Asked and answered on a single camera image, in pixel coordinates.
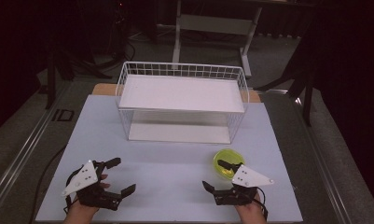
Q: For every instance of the person's right hand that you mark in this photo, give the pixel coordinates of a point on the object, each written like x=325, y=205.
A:
x=251, y=214

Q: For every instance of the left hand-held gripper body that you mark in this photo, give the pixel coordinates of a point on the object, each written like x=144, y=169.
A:
x=82, y=179

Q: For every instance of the metal floor rail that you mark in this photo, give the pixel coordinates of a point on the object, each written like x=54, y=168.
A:
x=324, y=155
x=23, y=149

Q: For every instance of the green round bowl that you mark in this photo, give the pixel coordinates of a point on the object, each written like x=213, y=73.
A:
x=228, y=155

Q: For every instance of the person's left hand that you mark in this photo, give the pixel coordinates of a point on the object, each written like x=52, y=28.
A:
x=80, y=214

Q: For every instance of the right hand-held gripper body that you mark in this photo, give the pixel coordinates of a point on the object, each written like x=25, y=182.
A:
x=250, y=179

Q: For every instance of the white metal desk frame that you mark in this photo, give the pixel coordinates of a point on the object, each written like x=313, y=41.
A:
x=215, y=25

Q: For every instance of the black stand leg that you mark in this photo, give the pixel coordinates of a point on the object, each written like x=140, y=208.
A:
x=308, y=99

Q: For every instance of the yellow piece in bowl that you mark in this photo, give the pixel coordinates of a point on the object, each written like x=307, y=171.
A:
x=227, y=171

